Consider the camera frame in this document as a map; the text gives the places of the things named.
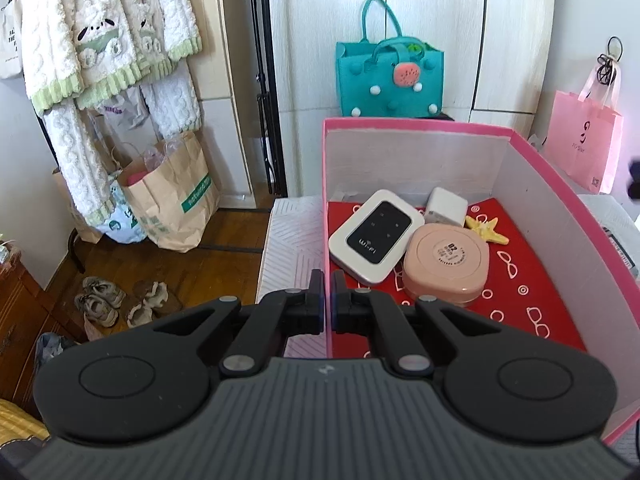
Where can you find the white green printed plastic bag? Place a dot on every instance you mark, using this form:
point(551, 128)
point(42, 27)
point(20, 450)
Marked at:
point(125, 220)

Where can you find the white fluffy bathrobe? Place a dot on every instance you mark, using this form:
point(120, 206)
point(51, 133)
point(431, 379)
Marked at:
point(65, 10)

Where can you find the white patterned tablecloth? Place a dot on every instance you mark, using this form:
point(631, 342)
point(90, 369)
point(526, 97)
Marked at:
point(290, 240)

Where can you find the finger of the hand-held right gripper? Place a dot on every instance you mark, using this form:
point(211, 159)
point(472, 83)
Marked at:
point(635, 172)

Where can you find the teal felt handbag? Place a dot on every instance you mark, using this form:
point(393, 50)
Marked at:
point(380, 85)

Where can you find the white portable router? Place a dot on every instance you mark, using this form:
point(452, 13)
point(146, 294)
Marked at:
point(375, 235)

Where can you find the white canvas tote bag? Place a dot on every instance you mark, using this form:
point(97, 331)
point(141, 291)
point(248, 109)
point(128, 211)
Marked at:
point(10, 35)

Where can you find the brown paper bag green print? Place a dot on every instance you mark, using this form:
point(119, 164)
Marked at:
point(170, 195)

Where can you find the plain brown paper bag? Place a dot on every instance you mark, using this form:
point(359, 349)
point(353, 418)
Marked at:
point(75, 220)

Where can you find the red glasses-print case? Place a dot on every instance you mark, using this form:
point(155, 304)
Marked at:
point(525, 270)

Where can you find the white plastic bag purple print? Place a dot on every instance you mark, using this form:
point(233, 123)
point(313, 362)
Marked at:
point(122, 110)

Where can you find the brown wooden cabinet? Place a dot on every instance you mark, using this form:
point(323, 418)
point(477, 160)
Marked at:
point(25, 320)

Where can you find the dark sliding door frame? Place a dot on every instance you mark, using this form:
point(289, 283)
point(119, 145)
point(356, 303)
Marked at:
point(265, 85)

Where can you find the grey device with white label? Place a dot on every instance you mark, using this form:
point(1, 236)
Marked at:
point(625, 255)

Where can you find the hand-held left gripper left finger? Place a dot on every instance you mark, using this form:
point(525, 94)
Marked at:
point(315, 310)

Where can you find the pink cardboard box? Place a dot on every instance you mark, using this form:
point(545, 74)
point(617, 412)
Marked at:
point(550, 200)

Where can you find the beige fluffy slipper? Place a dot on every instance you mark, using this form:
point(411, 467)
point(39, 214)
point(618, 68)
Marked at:
point(162, 297)
point(141, 314)

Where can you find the white charger plug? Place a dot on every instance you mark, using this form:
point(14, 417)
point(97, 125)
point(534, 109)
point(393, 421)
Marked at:
point(445, 207)

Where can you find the grey crumpled plastic bag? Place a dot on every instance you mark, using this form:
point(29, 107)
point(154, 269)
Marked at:
point(52, 347)

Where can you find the light wooden wardrobe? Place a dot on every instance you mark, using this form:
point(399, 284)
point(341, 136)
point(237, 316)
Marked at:
point(310, 35)

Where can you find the grey sneaker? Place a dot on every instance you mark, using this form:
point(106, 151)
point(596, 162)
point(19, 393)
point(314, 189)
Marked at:
point(105, 291)
point(95, 310)

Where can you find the pink paper bag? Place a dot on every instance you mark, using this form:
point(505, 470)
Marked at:
point(580, 140)

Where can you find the pink compact case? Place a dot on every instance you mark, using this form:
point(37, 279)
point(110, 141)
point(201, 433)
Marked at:
point(445, 265)

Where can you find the yellow striped cloth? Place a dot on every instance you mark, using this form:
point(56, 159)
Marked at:
point(20, 425)

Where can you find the yellow starfish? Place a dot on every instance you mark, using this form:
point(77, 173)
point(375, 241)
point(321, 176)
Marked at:
point(482, 227)

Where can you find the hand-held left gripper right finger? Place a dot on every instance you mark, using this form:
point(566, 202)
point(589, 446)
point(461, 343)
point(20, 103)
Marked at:
point(342, 310)

